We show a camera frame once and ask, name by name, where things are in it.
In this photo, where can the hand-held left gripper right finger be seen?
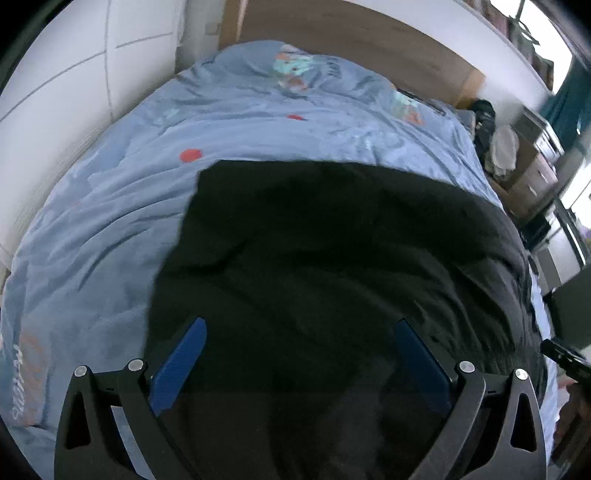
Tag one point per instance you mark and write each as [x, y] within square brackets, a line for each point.
[422, 364]

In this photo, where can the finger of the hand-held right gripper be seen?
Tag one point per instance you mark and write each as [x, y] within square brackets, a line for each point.
[561, 356]

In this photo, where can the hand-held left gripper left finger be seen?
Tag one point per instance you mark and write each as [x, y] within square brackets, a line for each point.
[182, 364]

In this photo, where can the black garment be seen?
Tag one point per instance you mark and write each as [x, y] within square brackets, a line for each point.
[323, 254]

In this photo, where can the person's right hand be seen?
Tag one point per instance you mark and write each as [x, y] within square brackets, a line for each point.
[570, 410]

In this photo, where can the white cabinet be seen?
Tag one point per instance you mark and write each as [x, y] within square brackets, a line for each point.
[561, 249]

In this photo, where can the light blue printed bed blanket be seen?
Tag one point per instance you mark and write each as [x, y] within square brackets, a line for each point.
[115, 207]

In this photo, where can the wooden nightstand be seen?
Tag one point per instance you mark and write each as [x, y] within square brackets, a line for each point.
[535, 177]

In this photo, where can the white cloth bundle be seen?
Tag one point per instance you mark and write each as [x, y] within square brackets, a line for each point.
[504, 150]

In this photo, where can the grey box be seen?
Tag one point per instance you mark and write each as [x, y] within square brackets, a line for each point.
[535, 129]

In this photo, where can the black bag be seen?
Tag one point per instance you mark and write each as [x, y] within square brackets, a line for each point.
[484, 124]

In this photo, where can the teal curtain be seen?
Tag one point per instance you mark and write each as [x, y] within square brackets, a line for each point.
[570, 99]

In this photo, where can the wooden headboard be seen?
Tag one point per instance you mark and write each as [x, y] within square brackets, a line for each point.
[360, 41]

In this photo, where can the shelf of books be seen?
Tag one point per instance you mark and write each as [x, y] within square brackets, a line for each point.
[503, 18]

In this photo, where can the wall socket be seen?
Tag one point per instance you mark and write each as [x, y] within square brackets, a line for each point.
[212, 29]

